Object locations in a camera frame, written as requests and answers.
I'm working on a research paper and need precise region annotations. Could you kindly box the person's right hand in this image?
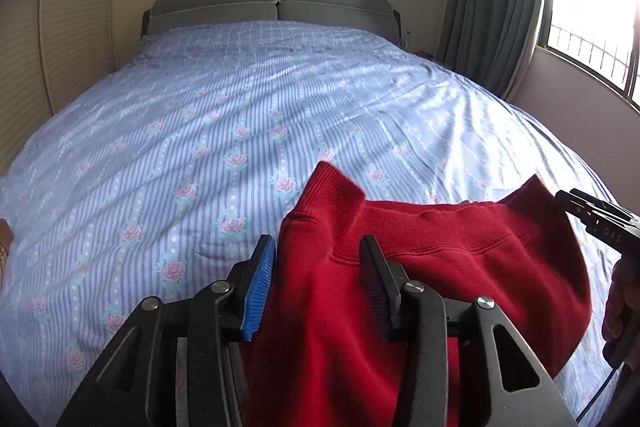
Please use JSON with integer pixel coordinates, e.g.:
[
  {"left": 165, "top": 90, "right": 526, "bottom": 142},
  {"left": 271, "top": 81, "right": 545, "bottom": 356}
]
[{"left": 602, "top": 251, "right": 640, "bottom": 359}]

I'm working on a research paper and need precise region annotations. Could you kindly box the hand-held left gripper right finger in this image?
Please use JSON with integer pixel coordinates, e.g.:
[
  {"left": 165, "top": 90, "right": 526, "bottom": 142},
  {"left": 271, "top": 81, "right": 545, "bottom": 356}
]
[{"left": 359, "top": 234, "right": 578, "bottom": 427}]

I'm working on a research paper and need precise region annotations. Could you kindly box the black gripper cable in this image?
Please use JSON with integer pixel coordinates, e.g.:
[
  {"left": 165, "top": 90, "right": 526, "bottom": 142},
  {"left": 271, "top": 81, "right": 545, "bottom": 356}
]
[{"left": 574, "top": 359, "right": 623, "bottom": 425}]

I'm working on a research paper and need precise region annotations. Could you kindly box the red cartoon mouse sweater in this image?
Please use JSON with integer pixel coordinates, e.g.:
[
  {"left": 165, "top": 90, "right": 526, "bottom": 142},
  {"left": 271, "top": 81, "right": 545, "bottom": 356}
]
[{"left": 240, "top": 161, "right": 594, "bottom": 427}]

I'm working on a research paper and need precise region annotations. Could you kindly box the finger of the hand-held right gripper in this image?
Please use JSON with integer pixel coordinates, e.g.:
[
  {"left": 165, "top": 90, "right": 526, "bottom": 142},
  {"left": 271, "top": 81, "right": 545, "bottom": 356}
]
[{"left": 554, "top": 189, "right": 603, "bottom": 229}]

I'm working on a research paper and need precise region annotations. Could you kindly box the folded brown striped garment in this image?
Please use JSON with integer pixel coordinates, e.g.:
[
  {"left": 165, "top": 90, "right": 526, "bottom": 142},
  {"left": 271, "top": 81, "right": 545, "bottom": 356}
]
[{"left": 0, "top": 219, "right": 14, "bottom": 282}]

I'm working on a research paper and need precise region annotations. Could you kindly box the beige sliding wardrobe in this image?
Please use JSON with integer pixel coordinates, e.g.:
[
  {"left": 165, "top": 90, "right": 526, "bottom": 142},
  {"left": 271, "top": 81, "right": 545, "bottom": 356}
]
[{"left": 0, "top": 0, "right": 125, "bottom": 180}]

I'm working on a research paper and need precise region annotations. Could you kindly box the bed with blue floral sheet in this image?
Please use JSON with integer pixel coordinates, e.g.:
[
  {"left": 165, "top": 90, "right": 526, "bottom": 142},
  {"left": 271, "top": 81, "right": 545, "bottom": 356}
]
[{"left": 0, "top": 20, "right": 618, "bottom": 427}]

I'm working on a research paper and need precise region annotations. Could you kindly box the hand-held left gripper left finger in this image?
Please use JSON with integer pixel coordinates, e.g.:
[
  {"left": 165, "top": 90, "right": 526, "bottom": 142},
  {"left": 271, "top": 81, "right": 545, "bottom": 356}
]
[{"left": 57, "top": 234, "right": 277, "bottom": 427}]

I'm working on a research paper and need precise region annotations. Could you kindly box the grey padded headboard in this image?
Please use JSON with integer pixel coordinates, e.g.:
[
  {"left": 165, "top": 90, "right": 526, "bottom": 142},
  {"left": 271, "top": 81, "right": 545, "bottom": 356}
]
[{"left": 141, "top": 8, "right": 402, "bottom": 48}]

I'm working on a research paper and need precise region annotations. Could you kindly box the barred window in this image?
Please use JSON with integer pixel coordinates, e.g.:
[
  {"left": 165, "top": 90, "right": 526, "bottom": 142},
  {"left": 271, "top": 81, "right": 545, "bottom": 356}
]
[{"left": 536, "top": 0, "right": 640, "bottom": 114}]

